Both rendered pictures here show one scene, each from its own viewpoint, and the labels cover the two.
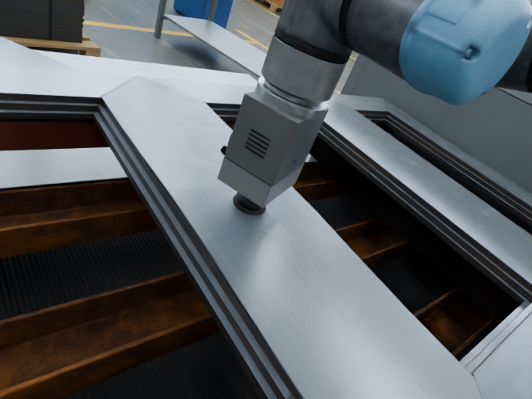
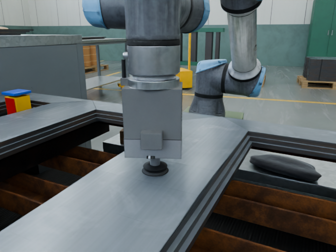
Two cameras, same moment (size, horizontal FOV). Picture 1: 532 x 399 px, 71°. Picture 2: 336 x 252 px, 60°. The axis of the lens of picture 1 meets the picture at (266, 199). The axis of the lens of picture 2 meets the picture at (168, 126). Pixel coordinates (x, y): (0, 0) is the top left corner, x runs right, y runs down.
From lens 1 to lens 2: 0.64 m
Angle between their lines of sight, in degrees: 92
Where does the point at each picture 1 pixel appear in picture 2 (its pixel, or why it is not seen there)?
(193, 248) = (217, 181)
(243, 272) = (213, 158)
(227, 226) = (191, 168)
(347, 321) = (194, 138)
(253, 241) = (188, 160)
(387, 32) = (199, 15)
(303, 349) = (224, 142)
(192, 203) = (192, 184)
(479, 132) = not seen: outside the picture
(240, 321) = (232, 159)
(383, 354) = (197, 132)
